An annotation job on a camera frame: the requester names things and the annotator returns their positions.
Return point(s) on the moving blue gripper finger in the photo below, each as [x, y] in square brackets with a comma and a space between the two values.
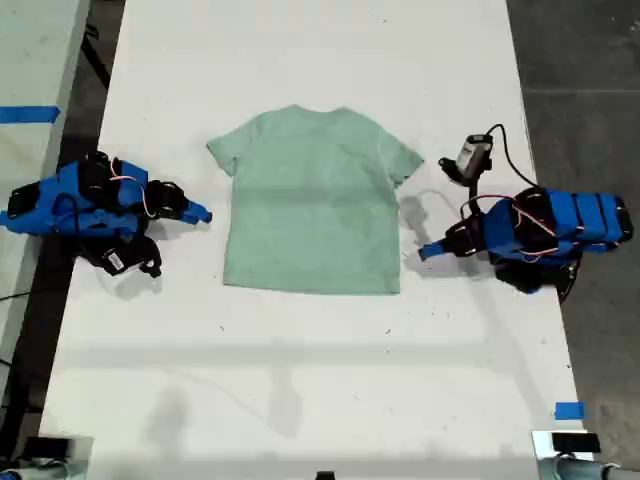
[195, 205]
[440, 256]

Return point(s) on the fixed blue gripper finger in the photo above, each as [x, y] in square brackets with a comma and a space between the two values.
[434, 247]
[197, 216]

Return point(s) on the pale green T-shirt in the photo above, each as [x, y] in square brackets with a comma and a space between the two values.
[310, 200]

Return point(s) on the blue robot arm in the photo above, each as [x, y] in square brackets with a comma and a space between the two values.
[585, 215]
[75, 200]

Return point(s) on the black metal strut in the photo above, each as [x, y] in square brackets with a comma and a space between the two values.
[97, 60]

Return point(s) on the long blue tape strip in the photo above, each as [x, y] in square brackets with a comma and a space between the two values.
[30, 114]

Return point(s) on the short blue tape strip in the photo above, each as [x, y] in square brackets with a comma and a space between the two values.
[3, 218]

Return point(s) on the white side table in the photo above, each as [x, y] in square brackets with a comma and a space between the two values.
[30, 60]

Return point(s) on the blue tape patch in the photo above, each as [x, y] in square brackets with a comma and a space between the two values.
[570, 411]

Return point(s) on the small black box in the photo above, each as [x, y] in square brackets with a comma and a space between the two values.
[575, 442]
[46, 447]

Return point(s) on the small black clip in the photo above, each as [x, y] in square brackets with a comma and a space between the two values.
[325, 475]

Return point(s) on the pale grey padded tube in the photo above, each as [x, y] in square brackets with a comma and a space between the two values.
[580, 470]
[35, 472]

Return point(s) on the black camera box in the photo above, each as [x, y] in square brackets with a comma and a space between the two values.
[472, 155]
[115, 261]

